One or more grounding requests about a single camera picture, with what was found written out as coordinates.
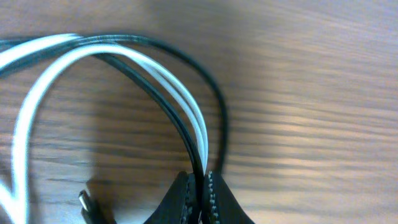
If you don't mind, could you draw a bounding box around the white USB cable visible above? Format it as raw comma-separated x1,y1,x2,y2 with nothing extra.
0,33,209,224

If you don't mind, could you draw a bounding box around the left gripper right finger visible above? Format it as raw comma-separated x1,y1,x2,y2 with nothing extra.
201,171,254,224

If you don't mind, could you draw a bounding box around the black USB cable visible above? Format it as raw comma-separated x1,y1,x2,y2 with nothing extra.
0,32,229,224

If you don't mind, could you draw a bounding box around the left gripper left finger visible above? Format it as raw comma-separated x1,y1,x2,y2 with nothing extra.
144,171,196,224

